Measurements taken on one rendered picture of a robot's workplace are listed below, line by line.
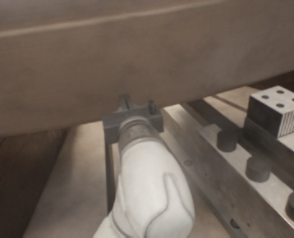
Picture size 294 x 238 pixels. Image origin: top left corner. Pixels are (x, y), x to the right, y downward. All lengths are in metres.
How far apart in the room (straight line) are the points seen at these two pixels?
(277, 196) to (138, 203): 0.46
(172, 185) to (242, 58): 0.50
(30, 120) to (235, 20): 0.59
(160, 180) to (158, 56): 0.37
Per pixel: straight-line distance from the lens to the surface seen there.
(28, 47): 0.63
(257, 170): 0.73
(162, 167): 0.38
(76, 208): 1.22
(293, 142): 0.79
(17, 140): 1.17
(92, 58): 0.62
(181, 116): 1.36
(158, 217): 0.35
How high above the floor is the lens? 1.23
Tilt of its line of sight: 34 degrees down
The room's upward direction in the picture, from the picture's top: 7 degrees counter-clockwise
